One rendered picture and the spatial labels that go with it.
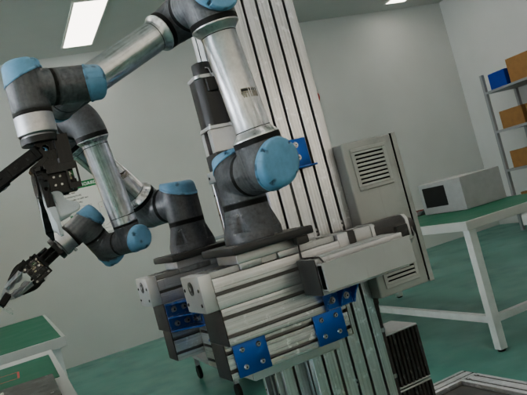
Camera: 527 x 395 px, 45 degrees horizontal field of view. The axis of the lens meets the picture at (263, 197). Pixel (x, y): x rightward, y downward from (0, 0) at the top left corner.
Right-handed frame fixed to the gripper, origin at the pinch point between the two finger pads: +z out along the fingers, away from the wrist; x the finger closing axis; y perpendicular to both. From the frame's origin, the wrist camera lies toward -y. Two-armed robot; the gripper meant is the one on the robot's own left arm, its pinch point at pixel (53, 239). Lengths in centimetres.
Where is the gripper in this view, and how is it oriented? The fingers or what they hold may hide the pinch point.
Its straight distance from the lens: 127.9
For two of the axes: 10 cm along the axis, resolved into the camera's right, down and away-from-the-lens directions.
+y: 8.7, -2.3, 4.3
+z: 2.6, 9.7, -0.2
